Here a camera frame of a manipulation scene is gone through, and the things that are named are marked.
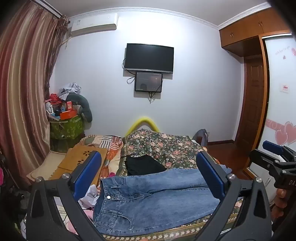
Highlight pink cloth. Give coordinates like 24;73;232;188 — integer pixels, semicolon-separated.
66;209;93;235

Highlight grey white clothes pile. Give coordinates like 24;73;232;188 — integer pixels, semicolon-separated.
59;82;82;101

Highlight red cloth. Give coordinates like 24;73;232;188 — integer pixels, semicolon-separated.
49;93;62;104

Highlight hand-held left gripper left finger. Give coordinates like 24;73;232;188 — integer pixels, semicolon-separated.
26;151;104;241

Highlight blue jeans pants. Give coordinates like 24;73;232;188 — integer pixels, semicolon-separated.
92;168;228;237

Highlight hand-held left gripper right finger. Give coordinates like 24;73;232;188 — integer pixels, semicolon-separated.
194;151;272;241

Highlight striped patchwork blanket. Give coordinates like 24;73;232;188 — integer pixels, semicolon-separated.
80;134;124;178

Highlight orange box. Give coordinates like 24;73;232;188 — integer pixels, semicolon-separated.
60;110;78;120

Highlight wooden lap desk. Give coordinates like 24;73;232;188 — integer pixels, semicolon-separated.
50;146;109;181

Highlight floral blanket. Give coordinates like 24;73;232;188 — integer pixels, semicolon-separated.
102;130;248;241

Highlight green patterned storage box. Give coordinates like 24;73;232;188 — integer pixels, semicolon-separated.
49;115;85;140

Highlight yellow foam bar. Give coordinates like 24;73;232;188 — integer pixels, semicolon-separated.
125;116;160;137

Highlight white crumpled cloth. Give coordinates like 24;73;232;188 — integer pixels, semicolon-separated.
78;184;100;208

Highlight wooden wardrobe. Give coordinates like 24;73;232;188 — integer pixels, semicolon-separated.
245;32;296;180

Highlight striped brown curtain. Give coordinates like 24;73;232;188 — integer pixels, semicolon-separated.
0;0;70;188

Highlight small black monitor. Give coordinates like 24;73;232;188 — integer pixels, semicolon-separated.
135;72;163;93

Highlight grey curved pillow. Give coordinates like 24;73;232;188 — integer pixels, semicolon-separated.
67;93;93;122

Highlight white air conditioner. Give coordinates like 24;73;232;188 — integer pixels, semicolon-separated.
69;13;119;37

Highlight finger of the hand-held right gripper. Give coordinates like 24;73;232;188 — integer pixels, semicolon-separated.
262;140;296;163
250;149;281;169

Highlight brown wooden door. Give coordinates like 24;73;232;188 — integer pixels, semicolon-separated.
234;56;267;147

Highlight dark backpack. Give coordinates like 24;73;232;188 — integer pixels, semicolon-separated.
192;129;210;148

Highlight person's right hand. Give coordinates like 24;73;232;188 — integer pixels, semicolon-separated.
271;188;296;224

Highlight wall-mounted black television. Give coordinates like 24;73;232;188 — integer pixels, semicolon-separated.
124;43;174;74

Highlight wooden overhead cabinet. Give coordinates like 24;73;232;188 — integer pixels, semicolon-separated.
219;8;293;57

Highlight black folded cloth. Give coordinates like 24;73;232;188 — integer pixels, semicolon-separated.
125;155;167;176

